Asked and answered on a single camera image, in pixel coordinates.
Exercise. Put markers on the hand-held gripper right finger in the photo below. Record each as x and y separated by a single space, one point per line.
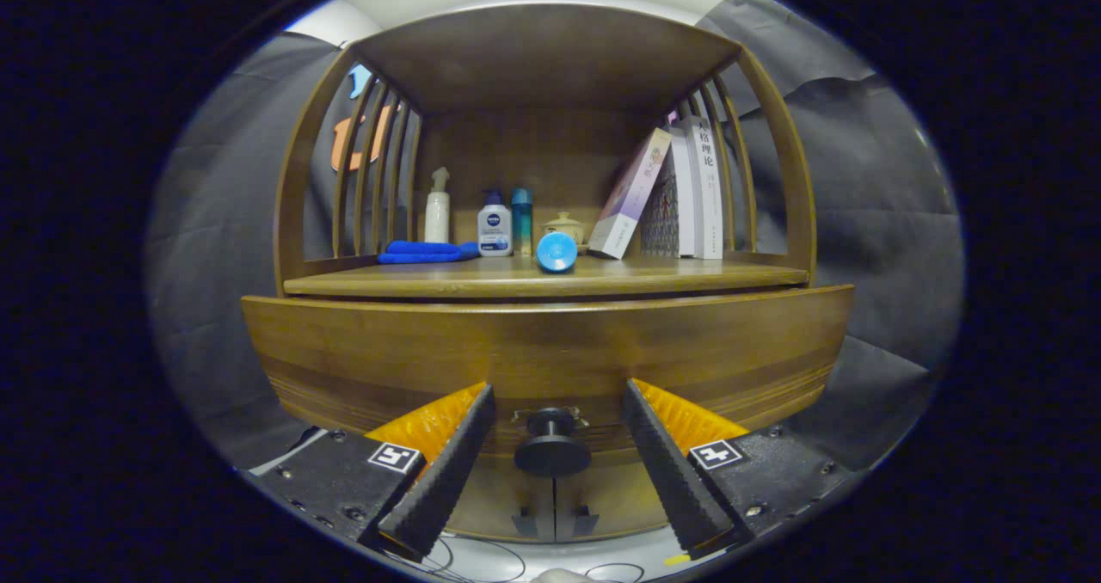
675 480

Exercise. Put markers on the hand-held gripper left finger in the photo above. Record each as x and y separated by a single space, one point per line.
447 480

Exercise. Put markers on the black drawer knob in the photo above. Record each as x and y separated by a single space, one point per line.
552 458

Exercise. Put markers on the wooden drawer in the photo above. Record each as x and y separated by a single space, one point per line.
387 351

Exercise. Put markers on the blue and white tube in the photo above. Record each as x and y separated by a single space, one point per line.
556 252

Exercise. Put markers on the wooden cabinet door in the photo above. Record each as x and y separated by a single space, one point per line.
495 497
619 488

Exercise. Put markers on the wooden countertop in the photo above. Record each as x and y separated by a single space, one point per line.
602 278

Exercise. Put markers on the wooden cabinet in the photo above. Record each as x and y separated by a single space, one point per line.
550 58

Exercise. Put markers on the blue folded cloth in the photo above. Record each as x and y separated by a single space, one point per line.
426 252

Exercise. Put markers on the white bottle with blue cap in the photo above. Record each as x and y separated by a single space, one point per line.
495 230

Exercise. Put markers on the white pump bottle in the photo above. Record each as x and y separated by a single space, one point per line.
437 217

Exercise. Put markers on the dark patterned book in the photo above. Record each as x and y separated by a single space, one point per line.
661 217

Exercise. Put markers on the teal bottle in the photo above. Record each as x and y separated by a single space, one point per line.
522 222

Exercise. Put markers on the beige lidded teacup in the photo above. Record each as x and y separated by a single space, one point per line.
564 223

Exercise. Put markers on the purple and white book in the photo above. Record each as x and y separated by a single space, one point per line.
628 200

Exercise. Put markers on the plain white book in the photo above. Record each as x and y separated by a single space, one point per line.
685 196

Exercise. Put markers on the white book with black lettering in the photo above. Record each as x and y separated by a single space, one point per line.
710 196

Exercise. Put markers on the black backdrop cloth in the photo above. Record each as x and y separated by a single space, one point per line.
860 222

